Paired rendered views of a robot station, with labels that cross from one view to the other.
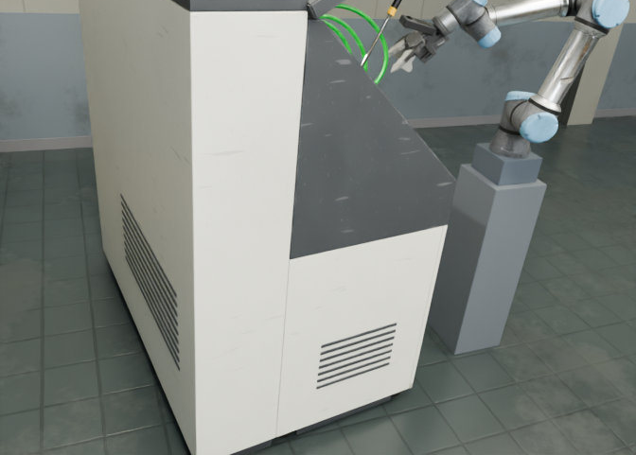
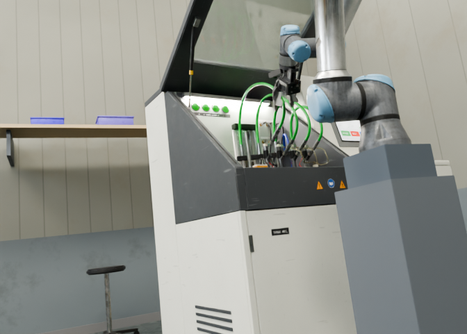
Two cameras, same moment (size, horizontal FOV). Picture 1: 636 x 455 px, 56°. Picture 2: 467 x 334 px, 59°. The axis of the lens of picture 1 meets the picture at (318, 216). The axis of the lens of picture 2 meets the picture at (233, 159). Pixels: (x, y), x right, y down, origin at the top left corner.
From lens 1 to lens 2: 2.77 m
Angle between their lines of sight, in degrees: 94
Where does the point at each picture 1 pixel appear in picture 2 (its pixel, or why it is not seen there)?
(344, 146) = (181, 150)
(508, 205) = (354, 213)
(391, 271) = (216, 250)
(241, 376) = (171, 307)
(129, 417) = not seen: outside the picture
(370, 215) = (197, 196)
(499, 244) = (365, 274)
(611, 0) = not seen: outside the picture
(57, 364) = not seen: outside the picture
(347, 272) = (196, 242)
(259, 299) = (169, 248)
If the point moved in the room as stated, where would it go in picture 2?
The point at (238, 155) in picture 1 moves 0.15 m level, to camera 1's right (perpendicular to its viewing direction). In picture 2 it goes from (156, 162) to (151, 156)
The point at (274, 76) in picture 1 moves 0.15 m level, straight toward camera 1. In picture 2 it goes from (160, 121) to (130, 124)
